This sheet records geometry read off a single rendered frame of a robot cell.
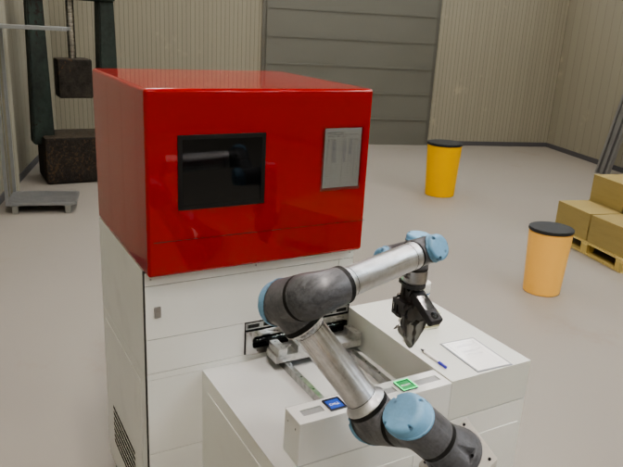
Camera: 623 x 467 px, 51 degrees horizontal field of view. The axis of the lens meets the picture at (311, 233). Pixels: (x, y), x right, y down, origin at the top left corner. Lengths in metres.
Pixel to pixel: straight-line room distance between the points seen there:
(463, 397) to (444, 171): 6.37
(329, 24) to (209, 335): 9.63
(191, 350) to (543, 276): 3.77
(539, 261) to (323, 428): 3.87
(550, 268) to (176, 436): 3.78
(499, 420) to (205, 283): 1.12
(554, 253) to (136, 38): 7.92
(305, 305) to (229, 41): 10.07
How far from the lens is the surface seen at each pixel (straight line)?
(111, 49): 8.66
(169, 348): 2.35
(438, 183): 8.49
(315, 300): 1.51
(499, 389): 2.36
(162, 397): 2.44
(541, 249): 5.56
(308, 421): 1.92
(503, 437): 2.50
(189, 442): 2.58
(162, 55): 11.41
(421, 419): 1.64
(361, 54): 11.82
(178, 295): 2.28
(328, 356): 1.66
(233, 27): 11.44
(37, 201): 7.40
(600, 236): 6.84
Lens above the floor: 2.02
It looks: 18 degrees down
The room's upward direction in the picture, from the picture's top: 3 degrees clockwise
